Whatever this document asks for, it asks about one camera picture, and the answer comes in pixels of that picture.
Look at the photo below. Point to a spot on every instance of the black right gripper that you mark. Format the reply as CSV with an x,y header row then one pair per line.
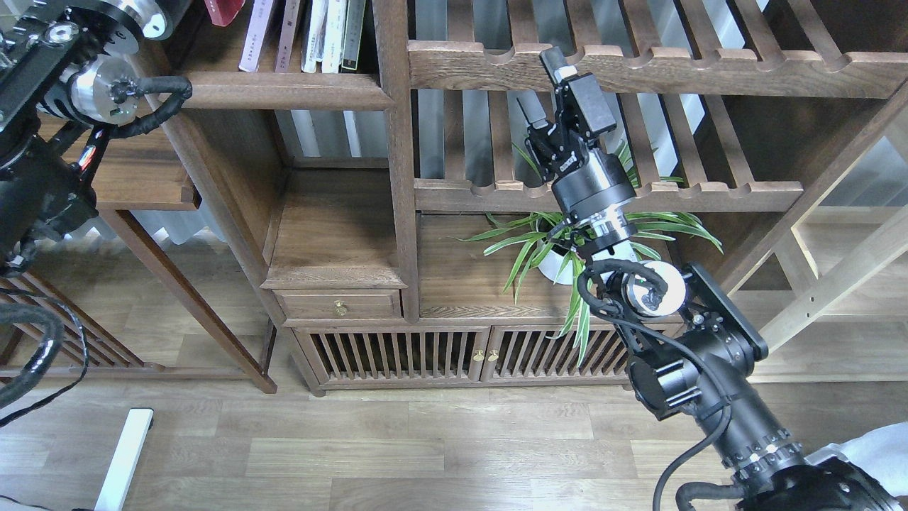
x,y
589,185

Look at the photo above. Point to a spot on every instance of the maroon book with white characters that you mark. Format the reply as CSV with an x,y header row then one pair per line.
x,y
289,26

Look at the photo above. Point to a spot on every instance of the white thick book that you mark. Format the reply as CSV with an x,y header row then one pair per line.
x,y
256,35

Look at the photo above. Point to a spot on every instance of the red book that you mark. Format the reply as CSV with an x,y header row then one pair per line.
x,y
223,12

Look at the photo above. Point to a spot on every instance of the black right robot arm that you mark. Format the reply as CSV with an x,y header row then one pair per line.
x,y
690,348

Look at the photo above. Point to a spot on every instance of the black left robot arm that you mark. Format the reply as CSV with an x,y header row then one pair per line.
x,y
66,91

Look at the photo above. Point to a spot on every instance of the light wooden shelf unit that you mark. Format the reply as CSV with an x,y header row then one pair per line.
x,y
817,281

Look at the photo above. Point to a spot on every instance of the green spider plant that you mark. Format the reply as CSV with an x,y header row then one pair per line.
x,y
533,236

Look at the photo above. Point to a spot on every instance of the white plant pot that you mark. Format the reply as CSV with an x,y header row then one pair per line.
x,y
558,266

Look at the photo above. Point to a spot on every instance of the dark upright book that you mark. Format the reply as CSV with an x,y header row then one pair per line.
x,y
355,15

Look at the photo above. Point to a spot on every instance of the white upright book middle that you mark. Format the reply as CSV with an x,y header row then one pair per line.
x,y
333,41

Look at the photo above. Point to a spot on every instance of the white upright book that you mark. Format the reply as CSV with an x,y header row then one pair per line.
x,y
313,47
333,41

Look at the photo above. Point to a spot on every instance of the dark wooden bookshelf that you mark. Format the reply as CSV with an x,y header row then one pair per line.
x,y
341,195

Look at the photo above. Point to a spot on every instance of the white upright book left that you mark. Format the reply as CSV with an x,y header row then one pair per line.
x,y
313,47

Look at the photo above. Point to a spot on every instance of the person leg grey trousers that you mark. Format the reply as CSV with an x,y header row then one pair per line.
x,y
882,453

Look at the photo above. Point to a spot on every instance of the white metal bar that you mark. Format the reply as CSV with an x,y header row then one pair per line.
x,y
119,476

